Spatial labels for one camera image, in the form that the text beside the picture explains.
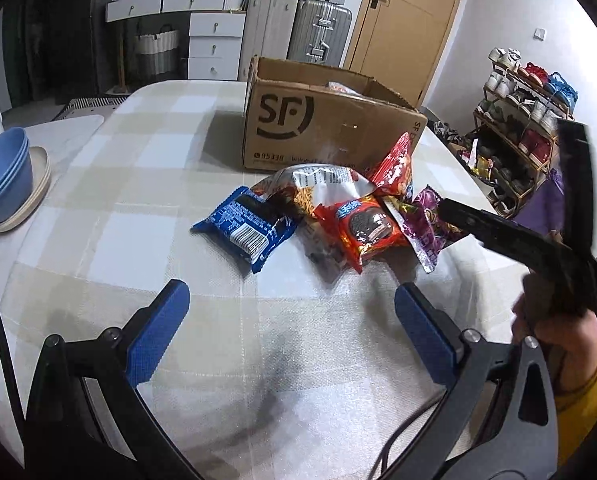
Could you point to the silver suitcase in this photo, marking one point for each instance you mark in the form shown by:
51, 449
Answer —
318, 25

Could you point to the beige suitcase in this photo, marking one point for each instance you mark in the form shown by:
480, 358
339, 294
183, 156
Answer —
268, 30

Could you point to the silver snack bag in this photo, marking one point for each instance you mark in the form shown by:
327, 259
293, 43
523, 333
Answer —
318, 182

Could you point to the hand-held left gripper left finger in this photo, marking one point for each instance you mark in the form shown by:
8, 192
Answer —
158, 330

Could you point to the person's right hand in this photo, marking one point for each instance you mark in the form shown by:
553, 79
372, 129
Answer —
563, 345

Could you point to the group of assorted shoes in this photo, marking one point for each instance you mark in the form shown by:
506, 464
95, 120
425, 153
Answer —
536, 147

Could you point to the purple candy bag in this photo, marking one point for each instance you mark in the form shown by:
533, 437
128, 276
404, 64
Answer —
423, 235

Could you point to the person's right forearm yellow sleeve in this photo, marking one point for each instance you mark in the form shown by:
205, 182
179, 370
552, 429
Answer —
588, 400

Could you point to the brown cardboard box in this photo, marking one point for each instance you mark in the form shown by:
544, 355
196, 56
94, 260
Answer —
298, 125

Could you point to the black and white patterned rug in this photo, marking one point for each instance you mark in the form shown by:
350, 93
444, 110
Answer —
88, 106

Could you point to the white desk with drawers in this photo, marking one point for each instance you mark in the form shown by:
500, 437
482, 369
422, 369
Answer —
213, 50

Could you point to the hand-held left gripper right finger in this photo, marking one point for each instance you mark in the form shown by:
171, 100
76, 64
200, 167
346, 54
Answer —
423, 330

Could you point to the tan wooden door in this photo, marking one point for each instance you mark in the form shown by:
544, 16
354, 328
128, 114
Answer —
413, 10

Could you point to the stack of blue bowls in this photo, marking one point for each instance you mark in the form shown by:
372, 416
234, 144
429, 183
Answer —
6, 175

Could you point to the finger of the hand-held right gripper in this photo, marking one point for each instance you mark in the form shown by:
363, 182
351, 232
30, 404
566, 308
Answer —
503, 237

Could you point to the wooden shoe rack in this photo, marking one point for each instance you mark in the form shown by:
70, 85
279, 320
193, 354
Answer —
478, 116

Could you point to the red snack bag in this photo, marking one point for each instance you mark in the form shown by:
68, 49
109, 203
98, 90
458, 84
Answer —
393, 167

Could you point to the red cookie packet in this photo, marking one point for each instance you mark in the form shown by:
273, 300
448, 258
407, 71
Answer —
363, 230

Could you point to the stack of beige plates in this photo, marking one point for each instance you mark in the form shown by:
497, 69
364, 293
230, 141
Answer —
36, 185

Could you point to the blue cookie packet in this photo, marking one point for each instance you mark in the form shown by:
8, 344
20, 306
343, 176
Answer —
243, 225

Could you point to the cluster of loose sneakers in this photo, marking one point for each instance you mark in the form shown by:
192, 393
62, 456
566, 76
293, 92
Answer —
446, 132

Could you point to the white light switch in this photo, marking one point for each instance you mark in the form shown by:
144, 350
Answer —
540, 34

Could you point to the white and grey woven basket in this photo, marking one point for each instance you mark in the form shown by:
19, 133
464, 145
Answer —
156, 55

